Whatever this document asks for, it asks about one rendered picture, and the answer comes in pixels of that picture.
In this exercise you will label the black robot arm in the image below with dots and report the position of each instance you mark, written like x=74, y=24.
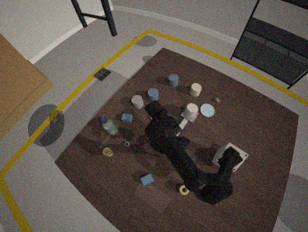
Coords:
x=162, y=130

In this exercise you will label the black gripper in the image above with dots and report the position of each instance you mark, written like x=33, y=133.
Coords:
x=184, y=142

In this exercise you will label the blue cylinder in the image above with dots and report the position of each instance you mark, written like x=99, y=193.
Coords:
x=153, y=94
x=173, y=79

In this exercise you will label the small blue block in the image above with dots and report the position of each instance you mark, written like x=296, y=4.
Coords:
x=127, y=118
x=147, y=179

